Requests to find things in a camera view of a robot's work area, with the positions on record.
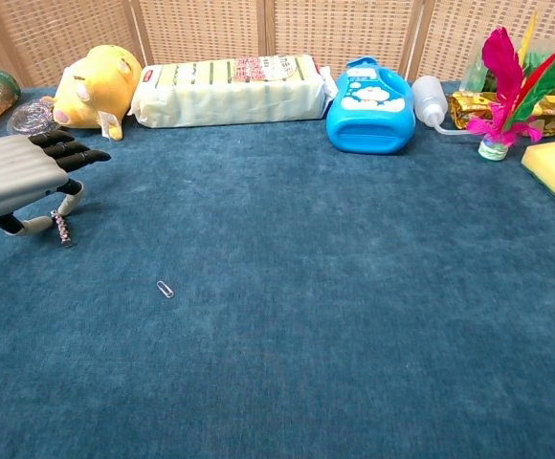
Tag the blue table cloth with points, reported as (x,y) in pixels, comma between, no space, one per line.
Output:
(277,311)

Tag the blue detergent bottle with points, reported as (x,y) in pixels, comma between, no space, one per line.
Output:
(370,112)

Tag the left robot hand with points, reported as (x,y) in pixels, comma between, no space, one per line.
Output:
(14,172)

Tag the white squeeze wash bottle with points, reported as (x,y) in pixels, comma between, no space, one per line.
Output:
(429,101)

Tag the clear green plastic bag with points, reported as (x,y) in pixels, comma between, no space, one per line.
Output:
(478,72)

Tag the feather shuttlecock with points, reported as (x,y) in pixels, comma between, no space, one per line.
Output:
(512,91)

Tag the gold foil package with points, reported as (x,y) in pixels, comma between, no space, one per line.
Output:
(473,109)

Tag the yellow plush toy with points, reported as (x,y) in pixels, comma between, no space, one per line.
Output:
(99,91)

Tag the silver paper clip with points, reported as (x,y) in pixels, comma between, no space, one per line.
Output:
(165,289)

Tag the packaged yellow sponge pack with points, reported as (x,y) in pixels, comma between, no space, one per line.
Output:
(229,93)

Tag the woven folding screen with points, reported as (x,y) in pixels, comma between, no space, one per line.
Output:
(277,33)

